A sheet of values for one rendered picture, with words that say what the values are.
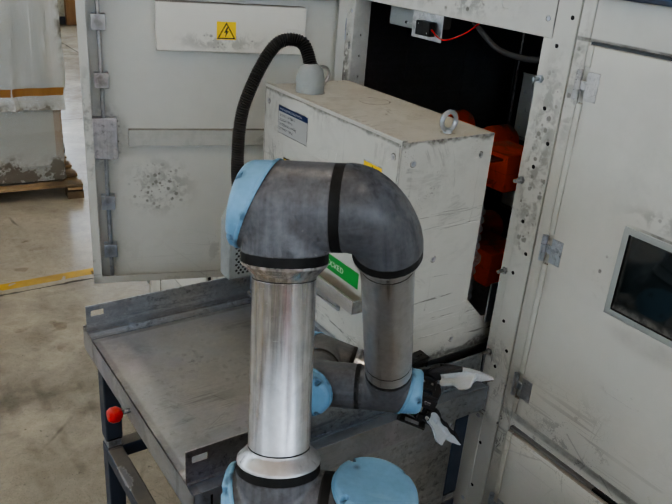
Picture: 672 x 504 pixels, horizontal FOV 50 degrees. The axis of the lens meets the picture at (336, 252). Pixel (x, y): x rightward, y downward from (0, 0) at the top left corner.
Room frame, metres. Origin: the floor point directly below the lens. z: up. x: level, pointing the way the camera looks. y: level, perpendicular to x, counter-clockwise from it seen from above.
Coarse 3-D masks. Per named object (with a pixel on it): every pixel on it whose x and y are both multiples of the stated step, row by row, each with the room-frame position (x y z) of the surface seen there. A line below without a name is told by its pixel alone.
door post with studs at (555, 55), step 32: (576, 0) 1.30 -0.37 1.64; (544, 64) 1.34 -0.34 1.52; (544, 96) 1.32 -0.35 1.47; (544, 128) 1.31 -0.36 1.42; (544, 160) 1.30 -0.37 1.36; (512, 224) 1.34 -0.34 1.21; (512, 256) 1.33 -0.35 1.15; (512, 288) 1.31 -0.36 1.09; (512, 320) 1.30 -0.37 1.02; (480, 448) 1.31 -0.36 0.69; (480, 480) 1.30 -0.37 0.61
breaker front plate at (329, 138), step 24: (288, 96) 1.54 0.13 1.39; (312, 120) 1.46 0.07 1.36; (336, 120) 1.39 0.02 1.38; (264, 144) 1.61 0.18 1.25; (288, 144) 1.53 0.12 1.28; (312, 144) 1.45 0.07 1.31; (336, 144) 1.38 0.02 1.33; (360, 144) 1.32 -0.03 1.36; (384, 144) 1.26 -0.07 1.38; (384, 168) 1.25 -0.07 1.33; (336, 288) 1.35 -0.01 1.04; (360, 288) 1.28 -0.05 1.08; (336, 312) 1.34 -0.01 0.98; (336, 336) 1.34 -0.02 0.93; (360, 336) 1.27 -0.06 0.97
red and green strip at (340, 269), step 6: (330, 258) 1.37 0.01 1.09; (330, 264) 1.37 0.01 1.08; (336, 264) 1.35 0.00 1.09; (342, 264) 1.34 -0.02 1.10; (336, 270) 1.35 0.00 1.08; (342, 270) 1.33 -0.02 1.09; (348, 270) 1.32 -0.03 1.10; (342, 276) 1.33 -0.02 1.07; (348, 276) 1.32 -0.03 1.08; (354, 276) 1.30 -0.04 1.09; (348, 282) 1.32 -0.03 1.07; (354, 282) 1.30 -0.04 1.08
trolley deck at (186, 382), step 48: (144, 336) 1.41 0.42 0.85; (192, 336) 1.43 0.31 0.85; (240, 336) 1.44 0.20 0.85; (144, 384) 1.23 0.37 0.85; (192, 384) 1.24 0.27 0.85; (240, 384) 1.25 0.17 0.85; (480, 384) 1.33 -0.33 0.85; (144, 432) 1.11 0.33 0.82; (192, 432) 1.09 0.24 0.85; (240, 432) 1.10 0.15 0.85; (384, 432) 1.16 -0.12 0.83
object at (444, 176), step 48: (336, 96) 1.55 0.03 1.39; (384, 96) 1.59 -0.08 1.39; (432, 144) 1.26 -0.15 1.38; (480, 144) 1.33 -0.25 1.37; (432, 192) 1.27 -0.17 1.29; (480, 192) 1.34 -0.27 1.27; (432, 240) 1.28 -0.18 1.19; (432, 288) 1.29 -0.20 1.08; (432, 336) 1.30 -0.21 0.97; (480, 336) 1.39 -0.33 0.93
